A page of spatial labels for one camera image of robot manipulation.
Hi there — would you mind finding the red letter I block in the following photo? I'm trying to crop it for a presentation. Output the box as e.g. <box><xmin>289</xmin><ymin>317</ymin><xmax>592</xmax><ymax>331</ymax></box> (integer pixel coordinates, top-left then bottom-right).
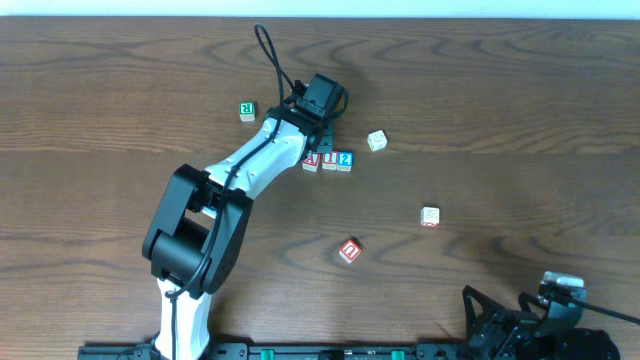
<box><xmin>322</xmin><ymin>151</ymin><xmax>339</xmax><ymax>170</ymax></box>

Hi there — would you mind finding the red letter A block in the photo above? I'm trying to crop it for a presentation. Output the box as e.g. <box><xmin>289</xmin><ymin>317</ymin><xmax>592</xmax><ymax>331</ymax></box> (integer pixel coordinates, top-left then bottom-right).
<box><xmin>302</xmin><ymin>153</ymin><xmax>321</xmax><ymax>172</ymax></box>

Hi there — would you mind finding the blue number 2 block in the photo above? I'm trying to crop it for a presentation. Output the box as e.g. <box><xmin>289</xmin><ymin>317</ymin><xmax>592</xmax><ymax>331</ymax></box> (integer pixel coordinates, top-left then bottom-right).
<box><xmin>336</xmin><ymin>152</ymin><xmax>354</xmax><ymax>172</ymax></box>

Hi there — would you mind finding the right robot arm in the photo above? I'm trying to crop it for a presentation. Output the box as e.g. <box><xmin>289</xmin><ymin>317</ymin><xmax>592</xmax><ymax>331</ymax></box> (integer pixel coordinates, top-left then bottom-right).
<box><xmin>462</xmin><ymin>285</ymin><xmax>621</xmax><ymax>360</ymax></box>

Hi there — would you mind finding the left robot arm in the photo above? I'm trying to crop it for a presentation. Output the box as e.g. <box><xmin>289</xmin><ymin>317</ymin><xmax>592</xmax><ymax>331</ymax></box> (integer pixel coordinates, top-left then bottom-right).
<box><xmin>142</xmin><ymin>105</ymin><xmax>340</xmax><ymax>359</ymax></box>

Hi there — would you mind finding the plain white wooden block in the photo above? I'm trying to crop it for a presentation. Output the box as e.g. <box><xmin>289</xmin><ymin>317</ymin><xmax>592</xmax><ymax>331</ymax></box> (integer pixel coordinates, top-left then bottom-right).
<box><xmin>367</xmin><ymin>130</ymin><xmax>388</xmax><ymax>152</ymax></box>

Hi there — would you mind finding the green letter R block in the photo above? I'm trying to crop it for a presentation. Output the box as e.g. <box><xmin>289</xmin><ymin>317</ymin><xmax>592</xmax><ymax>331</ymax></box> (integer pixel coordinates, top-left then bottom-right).
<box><xmin>239</xmin><ymin>102</ymin><xmax>256</xmax><ymax>122</ymax></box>

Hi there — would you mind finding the red letter U block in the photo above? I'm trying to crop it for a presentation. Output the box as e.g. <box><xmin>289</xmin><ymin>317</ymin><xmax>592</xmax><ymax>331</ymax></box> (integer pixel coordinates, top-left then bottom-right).
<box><xmin>339</xmin><ymin>240</ymin><xmax>362</xmax><ymax>264</ymax></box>

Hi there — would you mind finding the white block red bottom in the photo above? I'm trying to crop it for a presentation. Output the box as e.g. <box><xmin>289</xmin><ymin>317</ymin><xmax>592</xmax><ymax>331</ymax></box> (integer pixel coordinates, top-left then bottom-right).
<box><xmin>420</xmin><ymin>207</ymin><xmax>440</xmax><ymax>228</ymax></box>

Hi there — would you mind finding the left black cable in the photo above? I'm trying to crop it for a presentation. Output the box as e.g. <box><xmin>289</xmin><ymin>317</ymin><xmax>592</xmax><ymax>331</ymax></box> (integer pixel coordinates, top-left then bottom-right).
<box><xmin>164</xmin><ymin>22</ymin><xmax>301</xmax><ymax>360</ymax></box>

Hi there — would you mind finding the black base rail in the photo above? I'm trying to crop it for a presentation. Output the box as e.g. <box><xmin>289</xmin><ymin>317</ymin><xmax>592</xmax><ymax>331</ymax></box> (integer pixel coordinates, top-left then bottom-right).
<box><xmin>77</xmin><ymin>343</ymin><xmax>474</xmax><ymax>360</ymax></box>

